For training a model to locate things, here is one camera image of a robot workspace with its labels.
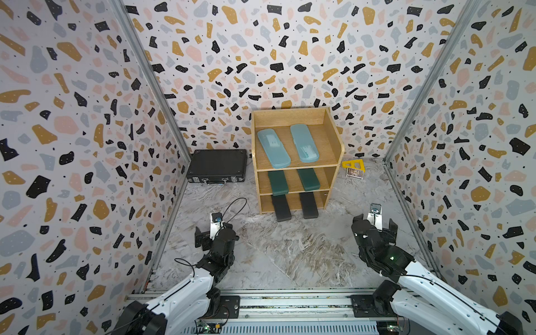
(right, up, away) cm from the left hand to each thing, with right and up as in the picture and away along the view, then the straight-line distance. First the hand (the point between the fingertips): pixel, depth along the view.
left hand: (211, 224), depth 84 cm
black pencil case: (+28, +5, +12) cm, 31 cm away
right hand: (+64, +3, -6) cm, 64 cm away
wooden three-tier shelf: (+34, +29, -4) cm, 45 cm away
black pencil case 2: (+41, +6, +14) cm, 44 cm away
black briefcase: (-8, +26, +35) cm, 44 cm away
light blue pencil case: (+26, +29, -6) cm, 39 cm away
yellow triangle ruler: (+69, +26, +35) cm, 81 cm away
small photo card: (+68, +21, +30) cm, 77 cm away
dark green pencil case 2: (+40, +18, +6) cm, 44 cm away
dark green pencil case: (+27, +17, +5) cm, 32 cm away
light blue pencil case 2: (+38, +31, -4) cm, 49 cm away
